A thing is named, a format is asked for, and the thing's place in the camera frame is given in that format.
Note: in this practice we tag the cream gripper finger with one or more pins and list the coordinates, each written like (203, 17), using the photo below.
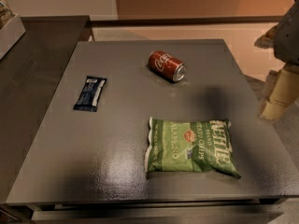
(267, 40)
(281, 90)

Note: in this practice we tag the red coke can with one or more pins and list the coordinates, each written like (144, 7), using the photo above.
(167, 66)

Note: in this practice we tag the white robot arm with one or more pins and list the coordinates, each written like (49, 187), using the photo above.
(286, 42)

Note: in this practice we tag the green jalapeno chips bag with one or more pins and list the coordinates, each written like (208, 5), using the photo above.
(200, 146)

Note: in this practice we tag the dark blue snack bar wrapper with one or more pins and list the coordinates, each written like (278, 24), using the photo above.
(90, 94)

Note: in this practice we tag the white box with snacks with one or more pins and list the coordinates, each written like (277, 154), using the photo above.
(11, 28)

